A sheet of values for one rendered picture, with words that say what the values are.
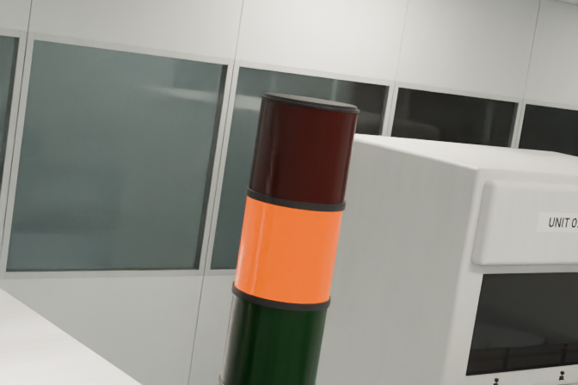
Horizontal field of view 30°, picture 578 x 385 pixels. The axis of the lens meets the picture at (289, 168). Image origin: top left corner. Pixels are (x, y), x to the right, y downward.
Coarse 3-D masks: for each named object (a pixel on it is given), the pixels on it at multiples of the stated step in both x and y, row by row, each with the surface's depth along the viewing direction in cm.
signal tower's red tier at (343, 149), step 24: (264, 120) 53; (288, 120) 52; (312, 120) 52; (336, 120) 52; (264, 144) 53; (288, 144) 52; (312, 144) 52; (336, 144) 52; (264, 168) 53; (288, 168) 52; (312, 168) 52; (336, 168) 52; (264, 192) 53; (288, 192) 52; (312, 192) 52; (336, 192) 53
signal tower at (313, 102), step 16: (272, 96) 52; (288, 96) 53; (304, 96) 56; (352, 112) 52; (256, 192) 53; (304, 208) 52; (320, 208) 52; (336, 208) 53; (272, 304) 52; (288, 304) 52; (304, 304) 53; (320, 304) 53
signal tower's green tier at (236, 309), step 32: (256, 320) 53; (288, 320) 53; (320, 320) 54; (224, 352) 55; (256, 352) 53; (288, 352) 53; (320, 352) 55; (224, 384) 54; (256, 384) 53; (288, 384) 53
